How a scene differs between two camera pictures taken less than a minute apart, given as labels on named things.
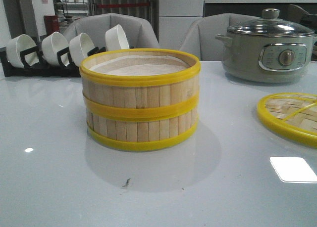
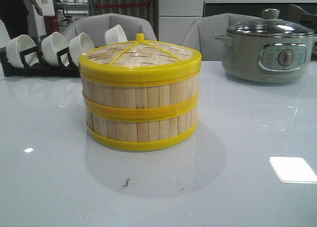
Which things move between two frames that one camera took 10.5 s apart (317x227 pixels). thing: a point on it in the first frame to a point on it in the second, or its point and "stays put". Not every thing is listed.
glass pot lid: x=271 y=25 stays put
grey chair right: x=200 y=36 stays put
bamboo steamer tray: x=140 y=84 stays put
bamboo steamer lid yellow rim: x=292 y=116 to x=140 y=63
